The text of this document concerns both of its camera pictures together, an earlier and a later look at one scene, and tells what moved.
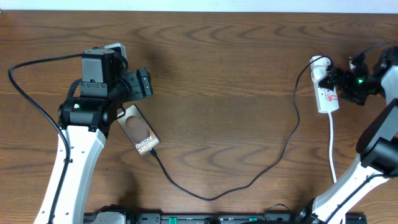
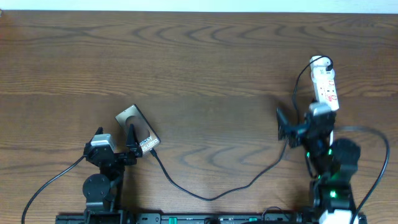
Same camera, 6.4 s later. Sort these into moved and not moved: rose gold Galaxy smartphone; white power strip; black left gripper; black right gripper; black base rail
Moved: black left gripper; black right gripper
Not moved: rose gold Galaxy smartphone; black base rail; white power strip
